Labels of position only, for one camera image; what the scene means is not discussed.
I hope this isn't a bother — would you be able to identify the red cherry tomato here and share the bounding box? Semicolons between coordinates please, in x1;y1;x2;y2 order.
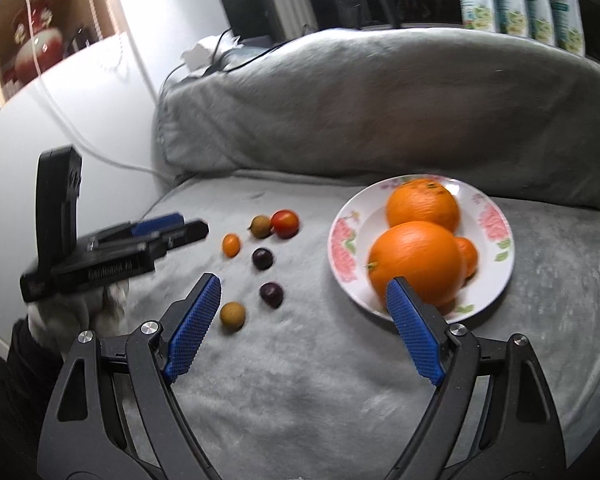
271;210;300;239

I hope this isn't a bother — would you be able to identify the white power adapter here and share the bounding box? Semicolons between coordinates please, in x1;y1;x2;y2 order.
181;35;231;73

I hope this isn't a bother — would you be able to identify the small tangerine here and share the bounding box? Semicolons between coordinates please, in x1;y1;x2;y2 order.
455;236;480;281

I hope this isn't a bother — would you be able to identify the grey covered cushion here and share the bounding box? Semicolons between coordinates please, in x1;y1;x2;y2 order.
152;27;600;211

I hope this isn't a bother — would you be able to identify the brown longan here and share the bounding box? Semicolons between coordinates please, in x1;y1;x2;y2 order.
220;302;246;332

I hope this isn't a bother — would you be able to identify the floral white plate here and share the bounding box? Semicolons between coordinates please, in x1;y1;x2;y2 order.
327;174;515;323

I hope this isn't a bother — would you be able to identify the white cable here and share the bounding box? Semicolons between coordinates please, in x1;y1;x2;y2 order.
24;0;173;181

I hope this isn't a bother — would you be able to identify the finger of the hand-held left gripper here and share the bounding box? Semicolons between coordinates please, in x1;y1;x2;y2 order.
87;212;186;243
140;219;210;256

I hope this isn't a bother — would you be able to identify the large smooth orange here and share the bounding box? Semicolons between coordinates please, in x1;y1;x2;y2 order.
367;221;467;309

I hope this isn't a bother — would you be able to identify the white window frame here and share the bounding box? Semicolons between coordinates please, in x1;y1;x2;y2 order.
205;0;461;41

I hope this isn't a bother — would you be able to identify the large orange with dark marks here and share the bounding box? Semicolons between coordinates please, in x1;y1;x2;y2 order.
386;178;461;233

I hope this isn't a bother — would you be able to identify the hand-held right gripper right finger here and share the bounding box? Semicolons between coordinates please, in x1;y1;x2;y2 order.
382;276;567;480

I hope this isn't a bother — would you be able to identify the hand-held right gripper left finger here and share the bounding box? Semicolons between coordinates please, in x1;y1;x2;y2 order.
37;272;222;480

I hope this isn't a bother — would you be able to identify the red and white vase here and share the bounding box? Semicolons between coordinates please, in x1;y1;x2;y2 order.
2;0;65;83

